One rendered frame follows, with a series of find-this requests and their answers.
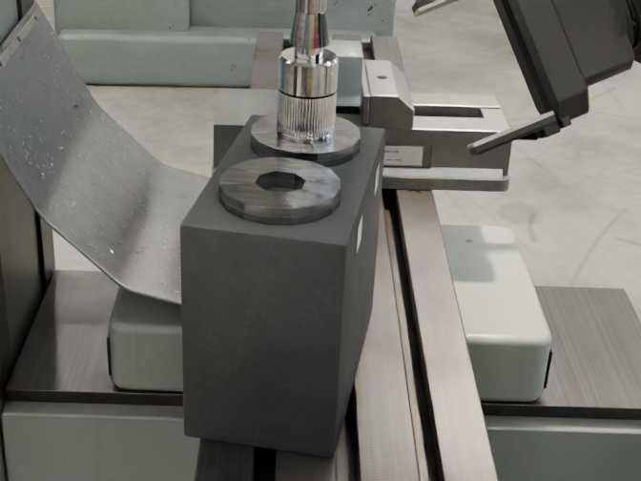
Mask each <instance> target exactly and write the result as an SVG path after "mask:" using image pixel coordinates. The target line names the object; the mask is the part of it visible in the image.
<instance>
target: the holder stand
mask: <svg viewBox="0 0 641 481"><path fill-rule="evenodd" d="M277 120H278V114H273V115H268V116H266V115H251V116H250V117H249V119H248V121H247V122H246V124H245V125H244V127H243V128H242V130H241V131H240V133H239V134H238V137H237V138H236V140H235V141H234V143H233V144H232V146H231V147H230V149H229V151H228V152H227V154H226V155H225V157H224V158H223V160H222V161H221V163H220V164H219V165H218V167H217V169H216V170H215V172H214V173H213V175H212V176H211V178H210V180H209V181H208V183H207V184H206V186H205V187H204V189H203V190H202V192H201V193H200V195H199V197H198V198H197V200H196V202H195V203H194V205H193V206H192V208H191V209H190V211H189V213H188V214H187V216H186V217H185V219H184V220H183V222H182V223H181V224H180V227H179V228H180V277H181V325H182V374H183V423H184V434H185V435H186V436H189V437H195V438H202V439H208V440H215V441H221V442H228V443H234V444H241V445H247V446H254V447H260V448H267V449H273V450H285V451H292V452H298V453H304V454H311V455H317V456H323V457H333V456H334V454H335V453H336V449H337V445H338V443H339V439H340V435H341V428H342V424H343V420H344V417H345V413H346V410H347V406H348V402H349V398H350V394H351V391H352V387H353V384H354V380H355V376H356V372H357V368H358V364H359V361H360V357H361V354H362V347H363V343H364V339H365V336H366V332H367V328H368V325H369V321H370V317H371V313H372V307H373V295H374V282H375V270H376V258H377V245H378V233H379V220H380V208H381V195H382V183H383V160H384V147H385V135H386V132H385V129H382V128H373V127H364V126H356V125H354V124H353V123H352V122H351V121H349V120H346V119H344V118H341V117H338V116H336V121H335V133H334V135H333V136H332V137H330V138H328V139H326V140H324V141H320V142H296V141H292V140H289V139H286V138H284V137H282V136H280V135H279V133H278V132H277Z"/></svg>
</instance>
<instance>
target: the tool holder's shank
mask: <svg viewBox="0 0 641 481"><path fill-rule="evenodd" d="M326 1H327V0H296V2H295V13H294V18H293V23H292V29H291V33H290V39H289V43H290V44H291V45H292V46H295V51H294V54H295V56H297V57H299V58H303V59H317V58H321V57H322V56H323V48H325V47H327V46H329V44H330V43H329V33H328V24H327V15H326Z"/></svg>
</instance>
